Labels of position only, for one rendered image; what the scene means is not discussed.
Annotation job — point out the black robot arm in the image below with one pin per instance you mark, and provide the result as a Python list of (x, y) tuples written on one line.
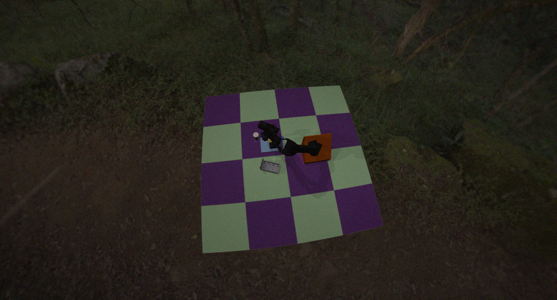
[(291, 148)]

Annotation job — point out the light blue flat mat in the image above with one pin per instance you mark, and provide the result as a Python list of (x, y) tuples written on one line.
[(265, 146)]

